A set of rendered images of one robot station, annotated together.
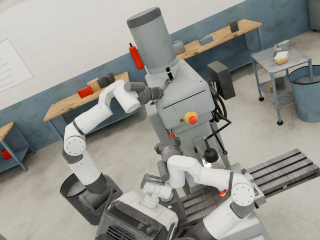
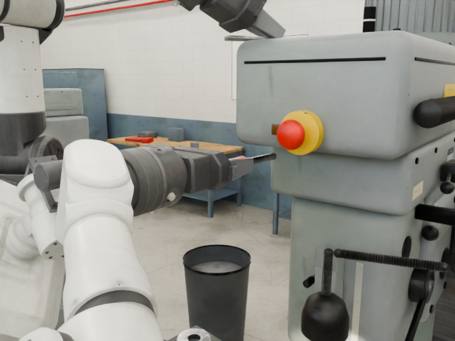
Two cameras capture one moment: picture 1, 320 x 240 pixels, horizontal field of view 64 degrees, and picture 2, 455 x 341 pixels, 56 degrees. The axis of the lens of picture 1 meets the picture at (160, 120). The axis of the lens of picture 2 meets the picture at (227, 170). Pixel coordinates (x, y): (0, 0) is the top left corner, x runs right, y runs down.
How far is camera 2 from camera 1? 83 cm
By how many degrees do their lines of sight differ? 37
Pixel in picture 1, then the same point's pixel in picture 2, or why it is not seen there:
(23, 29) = (335, 30)
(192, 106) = (322, 101)
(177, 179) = (60, 207)
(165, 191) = (41, 228)
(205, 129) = (372, 241)
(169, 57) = (424, 17)
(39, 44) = not seen: hidden behind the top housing
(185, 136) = (310, 223)
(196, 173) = (69, 208)
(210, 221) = not seen: outside the picture
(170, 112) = (258, 86)
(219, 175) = (89, 264)
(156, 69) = not seen: hidden behind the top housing
